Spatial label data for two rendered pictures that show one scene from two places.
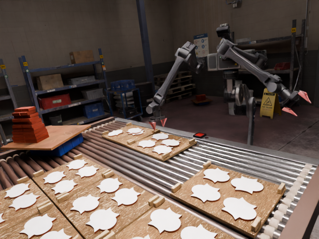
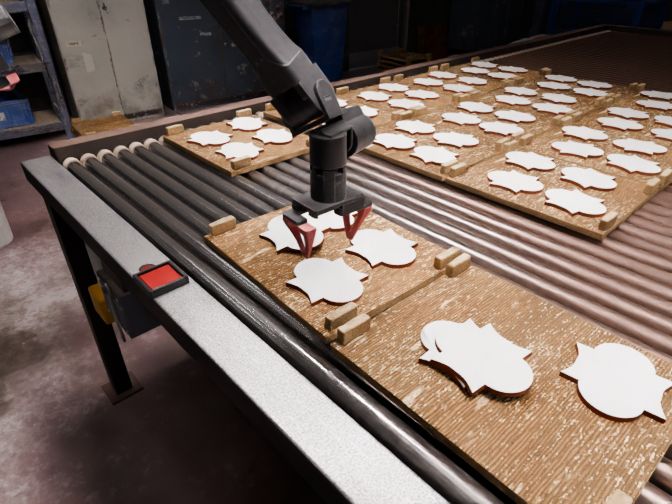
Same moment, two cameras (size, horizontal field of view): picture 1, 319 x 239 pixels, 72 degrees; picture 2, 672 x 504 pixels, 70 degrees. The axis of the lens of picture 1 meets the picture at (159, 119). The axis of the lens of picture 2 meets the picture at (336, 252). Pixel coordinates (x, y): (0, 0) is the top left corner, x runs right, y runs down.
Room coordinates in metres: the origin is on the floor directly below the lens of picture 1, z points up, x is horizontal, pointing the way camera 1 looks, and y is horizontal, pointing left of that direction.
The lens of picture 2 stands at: (2.36, 0.02, 1.45)
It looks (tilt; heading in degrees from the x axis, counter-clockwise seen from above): 32 degrees down; 180
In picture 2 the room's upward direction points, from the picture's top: straight up
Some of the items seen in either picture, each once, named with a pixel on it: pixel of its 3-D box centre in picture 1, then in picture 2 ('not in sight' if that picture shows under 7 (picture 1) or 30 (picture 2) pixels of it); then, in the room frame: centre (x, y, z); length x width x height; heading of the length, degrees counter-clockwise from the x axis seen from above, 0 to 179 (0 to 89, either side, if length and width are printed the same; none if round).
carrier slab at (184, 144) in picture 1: (161, 144); (328, 250); (1.54, 0.01, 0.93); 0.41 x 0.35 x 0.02; 40
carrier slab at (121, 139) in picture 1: (129, 133); (509, 365); (1.86, 0.28, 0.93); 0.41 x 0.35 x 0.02; 41
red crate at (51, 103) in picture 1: (54, 100); not in sight; (5.46, 2.54, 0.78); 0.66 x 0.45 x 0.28; 126
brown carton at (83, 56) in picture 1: (81, 57); not in sight; (5.97, 1.80, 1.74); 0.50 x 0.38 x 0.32; 126
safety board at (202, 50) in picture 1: (201, 49); not in sight; (7.38, -1.64, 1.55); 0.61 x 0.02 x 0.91; 36
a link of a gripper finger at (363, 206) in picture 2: (154, 124); (344, 217); (1.64, 0.04, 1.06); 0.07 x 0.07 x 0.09; 40
